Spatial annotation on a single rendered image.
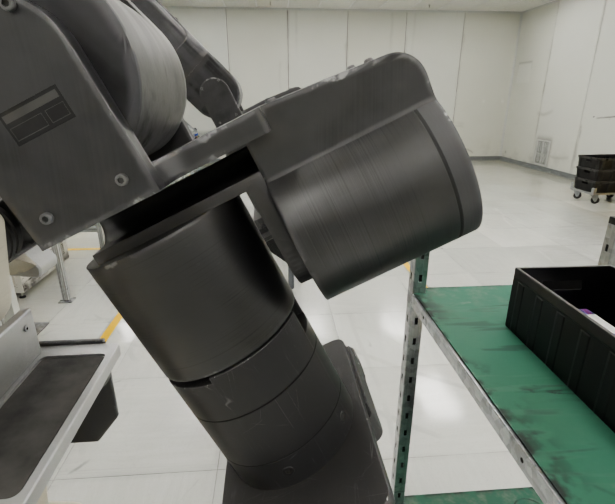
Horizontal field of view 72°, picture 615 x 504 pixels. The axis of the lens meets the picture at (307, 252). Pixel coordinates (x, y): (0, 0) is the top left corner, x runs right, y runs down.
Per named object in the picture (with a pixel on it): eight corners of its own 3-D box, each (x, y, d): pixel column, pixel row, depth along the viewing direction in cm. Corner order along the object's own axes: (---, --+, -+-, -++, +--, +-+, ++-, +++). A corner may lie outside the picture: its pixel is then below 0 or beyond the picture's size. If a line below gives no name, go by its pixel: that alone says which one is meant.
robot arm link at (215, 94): (204, 88, 57) (193, 86, 49) (280, 47, 57) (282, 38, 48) (246, 168, 61) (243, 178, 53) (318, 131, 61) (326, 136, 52)
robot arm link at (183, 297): (104, 213, 18) (33, 262, 12) (253, 137, 17) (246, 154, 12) (192, 341, 20) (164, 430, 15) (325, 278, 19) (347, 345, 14)
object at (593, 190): (607, 196, 616) (617, 153, 595) (634, 203, 573) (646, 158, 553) (566, 197, 608) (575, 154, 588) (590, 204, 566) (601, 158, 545)
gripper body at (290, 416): (355, 361, 24) (296, 250, 21) (413, 539, 14) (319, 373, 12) (251, 408, 24) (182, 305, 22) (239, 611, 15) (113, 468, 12)
